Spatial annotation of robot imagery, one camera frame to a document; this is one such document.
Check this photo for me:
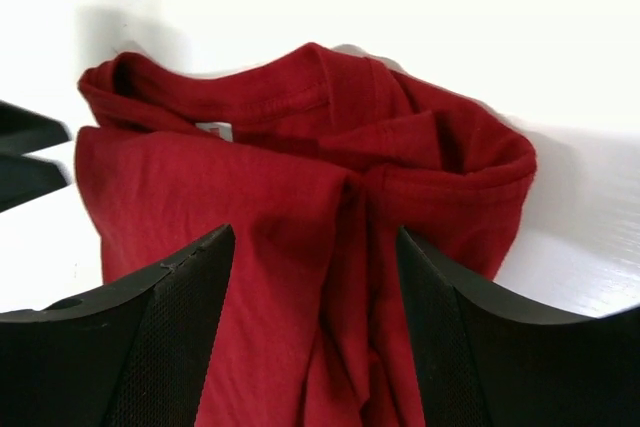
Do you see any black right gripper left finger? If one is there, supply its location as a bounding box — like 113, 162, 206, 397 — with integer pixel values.
1, 226, 235, 427

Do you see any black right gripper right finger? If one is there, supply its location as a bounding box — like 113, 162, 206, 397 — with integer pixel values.
396, 230, 639, 427

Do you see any dark red t shirt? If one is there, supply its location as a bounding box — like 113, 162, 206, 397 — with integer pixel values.
75, 43, 536, 426

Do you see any black folded t shirt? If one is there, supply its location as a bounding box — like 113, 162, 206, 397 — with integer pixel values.
1, 101, 71, 212

